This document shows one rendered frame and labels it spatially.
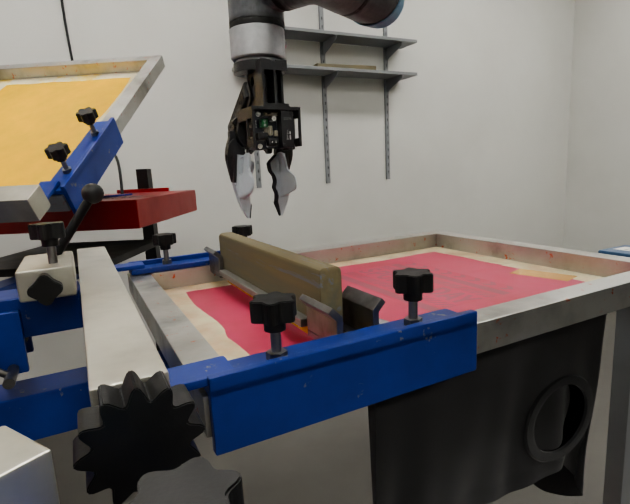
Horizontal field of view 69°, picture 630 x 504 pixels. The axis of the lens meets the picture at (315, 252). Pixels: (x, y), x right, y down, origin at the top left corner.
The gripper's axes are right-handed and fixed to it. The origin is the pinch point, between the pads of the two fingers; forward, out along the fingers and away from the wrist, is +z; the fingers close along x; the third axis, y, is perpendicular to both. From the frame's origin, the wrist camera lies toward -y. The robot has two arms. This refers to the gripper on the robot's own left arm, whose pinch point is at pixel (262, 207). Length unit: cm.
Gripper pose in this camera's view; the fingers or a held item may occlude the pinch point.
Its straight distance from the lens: 70.0
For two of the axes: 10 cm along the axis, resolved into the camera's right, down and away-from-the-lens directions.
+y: 4.7, 1.4, -8.7
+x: 8.8, -1.2, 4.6
